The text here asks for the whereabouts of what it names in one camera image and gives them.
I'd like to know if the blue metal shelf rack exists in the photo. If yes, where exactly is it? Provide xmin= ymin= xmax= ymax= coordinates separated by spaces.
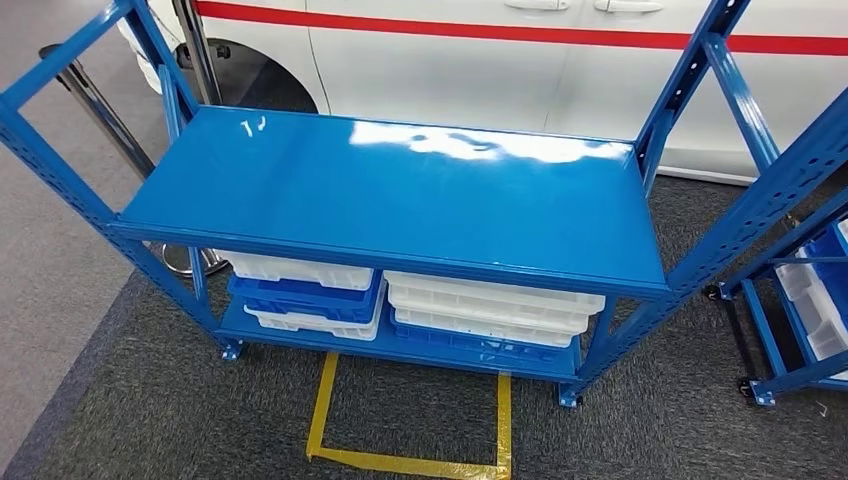
xmin=704 ymin=190 xmax=848 ymax=407
xmin=0 ymin=0 xmax=848 ymax=409

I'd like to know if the white car with red stripe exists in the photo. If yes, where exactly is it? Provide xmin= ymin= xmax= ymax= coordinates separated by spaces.
xmin=117 ymin=0 xmax=848 ymax=187

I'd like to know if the chrome stanchion post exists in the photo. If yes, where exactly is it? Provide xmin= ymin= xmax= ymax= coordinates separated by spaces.
xmin=170 ymin=0 xmax=224 ymax=109

